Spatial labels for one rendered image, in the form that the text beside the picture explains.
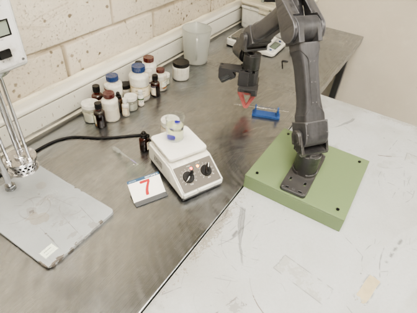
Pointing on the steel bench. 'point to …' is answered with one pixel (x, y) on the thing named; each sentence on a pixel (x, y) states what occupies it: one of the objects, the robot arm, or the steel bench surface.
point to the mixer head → (10, 41)
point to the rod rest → (265, 114)
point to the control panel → (200, 179)
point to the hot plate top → (189, 140)
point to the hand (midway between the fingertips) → (245, 105)
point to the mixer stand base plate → (48, 216)
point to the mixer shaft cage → (23, 164)
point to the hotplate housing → (167, 169)
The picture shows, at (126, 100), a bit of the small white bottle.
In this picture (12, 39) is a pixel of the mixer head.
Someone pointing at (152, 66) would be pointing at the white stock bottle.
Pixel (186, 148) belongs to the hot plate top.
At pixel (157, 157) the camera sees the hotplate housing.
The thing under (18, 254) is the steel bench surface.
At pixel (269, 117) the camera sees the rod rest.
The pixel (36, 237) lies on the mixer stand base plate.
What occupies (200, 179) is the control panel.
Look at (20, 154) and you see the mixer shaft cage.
